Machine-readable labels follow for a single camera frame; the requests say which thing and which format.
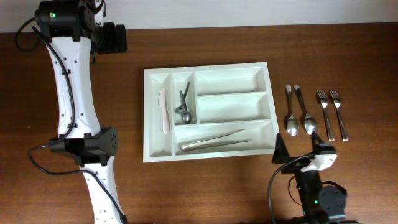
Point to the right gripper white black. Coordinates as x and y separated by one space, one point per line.
296 166

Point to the steel spoon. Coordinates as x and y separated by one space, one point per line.
309 123
292 123

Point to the pink plastic knife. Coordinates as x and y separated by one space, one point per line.
162 102

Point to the steel serving tongs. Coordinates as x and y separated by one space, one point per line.
209 142

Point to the small steel teaspoon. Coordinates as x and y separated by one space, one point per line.
183 106
186 117

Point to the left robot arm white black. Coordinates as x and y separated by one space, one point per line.
74 32

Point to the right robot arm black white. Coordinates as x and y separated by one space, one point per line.
321 202

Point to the steel fork left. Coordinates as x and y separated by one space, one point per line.
324 103

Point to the steel fork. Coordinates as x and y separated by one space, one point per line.
337 103
324 103

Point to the steel fork right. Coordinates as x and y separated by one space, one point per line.
337 103

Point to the white plastic cutlery tray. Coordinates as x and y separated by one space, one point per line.
220 99

